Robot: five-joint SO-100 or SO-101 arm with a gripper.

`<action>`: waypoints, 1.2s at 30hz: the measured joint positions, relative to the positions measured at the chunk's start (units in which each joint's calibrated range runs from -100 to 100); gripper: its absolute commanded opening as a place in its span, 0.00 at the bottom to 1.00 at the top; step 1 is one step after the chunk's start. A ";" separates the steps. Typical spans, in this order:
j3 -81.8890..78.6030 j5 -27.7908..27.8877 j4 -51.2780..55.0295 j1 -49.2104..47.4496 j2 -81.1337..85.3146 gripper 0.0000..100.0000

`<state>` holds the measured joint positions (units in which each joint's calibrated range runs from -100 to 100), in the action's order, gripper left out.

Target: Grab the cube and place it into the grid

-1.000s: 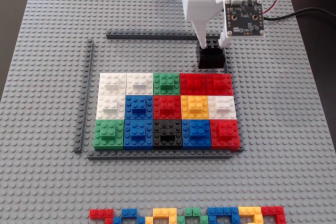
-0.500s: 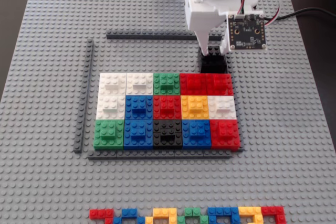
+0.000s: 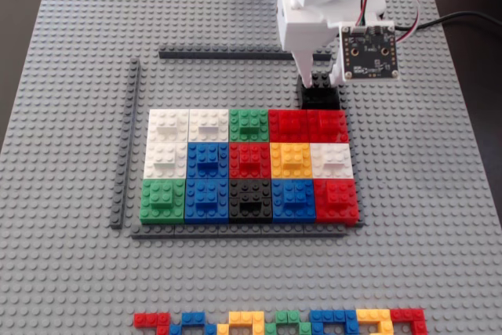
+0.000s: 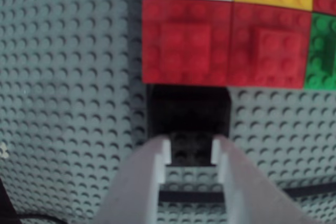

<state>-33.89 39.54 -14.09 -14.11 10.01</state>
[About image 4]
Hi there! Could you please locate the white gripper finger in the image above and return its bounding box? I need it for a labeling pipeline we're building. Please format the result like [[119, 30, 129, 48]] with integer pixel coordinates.
[[211, 134, 323, 224], [91, 134, 171, 224]]

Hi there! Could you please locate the black lego cube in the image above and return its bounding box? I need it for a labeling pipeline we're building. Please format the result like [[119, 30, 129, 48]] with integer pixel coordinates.
[[145, 84, 234, 167]]

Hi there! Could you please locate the green lego cube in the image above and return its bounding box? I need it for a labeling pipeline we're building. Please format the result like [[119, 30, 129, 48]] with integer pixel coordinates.
[[303, 11, 336, 91]]

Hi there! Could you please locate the grey studded lego baseplate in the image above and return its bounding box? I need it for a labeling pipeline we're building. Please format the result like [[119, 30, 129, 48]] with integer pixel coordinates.
[[0, 0, 336, 224]]

